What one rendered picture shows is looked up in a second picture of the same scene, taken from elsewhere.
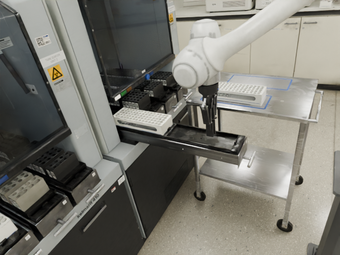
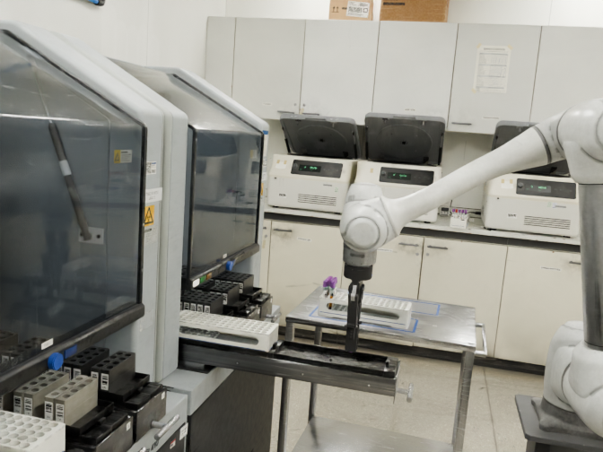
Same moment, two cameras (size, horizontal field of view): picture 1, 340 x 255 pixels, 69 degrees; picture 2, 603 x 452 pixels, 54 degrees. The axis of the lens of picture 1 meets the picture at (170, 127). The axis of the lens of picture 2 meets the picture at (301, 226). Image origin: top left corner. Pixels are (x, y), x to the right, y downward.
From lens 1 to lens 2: 0.74 m
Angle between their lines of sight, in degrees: 31
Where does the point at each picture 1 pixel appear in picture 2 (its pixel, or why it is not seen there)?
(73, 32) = (175, 169)
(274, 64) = not seen: hidden behind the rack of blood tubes
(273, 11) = (455, 181)
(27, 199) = (74, 406)
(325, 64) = not seen: hidden behind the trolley
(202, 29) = (366, 191)
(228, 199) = not seen: outside the picture
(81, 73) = (168, 229)
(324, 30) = (458, 262)
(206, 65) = (386, 224)
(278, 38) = (388, 266)
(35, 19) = (152, 139)
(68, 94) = (150, 253)
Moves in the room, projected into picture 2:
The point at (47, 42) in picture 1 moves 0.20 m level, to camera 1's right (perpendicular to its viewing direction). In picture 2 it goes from (152, 171) to (236, 176)
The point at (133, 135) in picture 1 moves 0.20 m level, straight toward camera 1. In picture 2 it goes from (209, 353) to (240, 381)
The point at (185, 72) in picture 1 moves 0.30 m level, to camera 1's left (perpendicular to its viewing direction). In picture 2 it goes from (366, 227) to (231, 225)
